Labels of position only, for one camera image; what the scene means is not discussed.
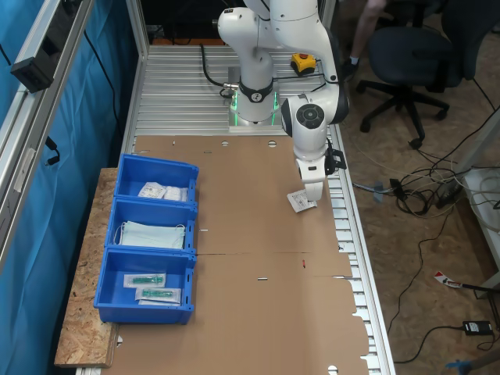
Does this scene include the white printed gauze packet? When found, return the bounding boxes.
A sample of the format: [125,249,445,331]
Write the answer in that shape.
[287,189,317,214]
[139,181,167,199]

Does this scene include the brown cardboard sheet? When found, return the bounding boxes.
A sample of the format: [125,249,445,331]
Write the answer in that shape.
[130,134,355,279]
[102,252,371,375]

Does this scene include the yellow emergency stop button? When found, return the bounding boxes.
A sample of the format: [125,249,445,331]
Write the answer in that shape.
[291,53,316,76]

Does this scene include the clear gauze pad packet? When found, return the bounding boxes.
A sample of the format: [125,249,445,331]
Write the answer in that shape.
[162,186,189,202]

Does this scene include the red white sign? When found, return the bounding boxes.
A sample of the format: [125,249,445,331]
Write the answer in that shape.
[434,270,462,290]

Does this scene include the dark office chair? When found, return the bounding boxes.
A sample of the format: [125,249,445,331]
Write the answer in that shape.
[355,0,500,150]

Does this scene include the person's leg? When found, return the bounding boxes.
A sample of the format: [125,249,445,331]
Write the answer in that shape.
[342,0,386,83]

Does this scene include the pale green surgical mask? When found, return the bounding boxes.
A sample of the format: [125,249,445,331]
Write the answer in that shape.
[114,220,187,250]

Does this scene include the blue bin with gauze packets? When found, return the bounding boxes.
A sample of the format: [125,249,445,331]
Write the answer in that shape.
[115,152,200,204]

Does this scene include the clear packet with green item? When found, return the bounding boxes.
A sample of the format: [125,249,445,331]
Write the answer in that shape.
[123,273,166,289]
[135,287,183,305]

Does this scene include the black floor stand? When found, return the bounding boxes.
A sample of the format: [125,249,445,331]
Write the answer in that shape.
[460,283,500,309]

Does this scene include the blue bin with masks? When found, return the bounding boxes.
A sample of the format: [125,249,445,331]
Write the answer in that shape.
[105,196,198,255]

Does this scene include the black power adapter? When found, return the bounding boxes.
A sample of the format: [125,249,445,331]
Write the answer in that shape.
[462,320,492,337]

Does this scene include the blue bin with green packets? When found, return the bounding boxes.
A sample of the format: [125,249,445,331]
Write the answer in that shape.
[93,246,196,325]

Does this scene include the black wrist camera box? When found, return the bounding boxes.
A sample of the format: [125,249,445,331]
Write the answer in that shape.
[324,140,348,176]

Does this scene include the black floor cable bundle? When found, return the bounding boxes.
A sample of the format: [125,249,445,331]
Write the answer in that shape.
[390,166,470,216]

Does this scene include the thick black base cable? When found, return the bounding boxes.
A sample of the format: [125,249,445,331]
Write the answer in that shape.
[199,42,240,98]

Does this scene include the black camera cable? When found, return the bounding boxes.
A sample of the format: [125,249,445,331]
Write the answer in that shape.
[255,11,341,85]

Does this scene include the aluminium frame post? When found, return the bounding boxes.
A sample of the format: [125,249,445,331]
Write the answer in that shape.
[314,0,341,52]
[124,0,152,58]

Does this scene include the white table frame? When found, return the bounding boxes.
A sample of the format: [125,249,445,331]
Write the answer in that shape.
[455,109,500,290]

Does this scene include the thin black hanging cable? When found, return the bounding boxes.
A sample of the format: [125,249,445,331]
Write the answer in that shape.
[82,29,120,157]

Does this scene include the hanging black cable with plug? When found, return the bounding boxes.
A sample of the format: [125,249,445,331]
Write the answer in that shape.
[44,135,63,167]

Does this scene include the long aluminium frame beam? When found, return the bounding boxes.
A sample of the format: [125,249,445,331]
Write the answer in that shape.
[0,0,97,270]

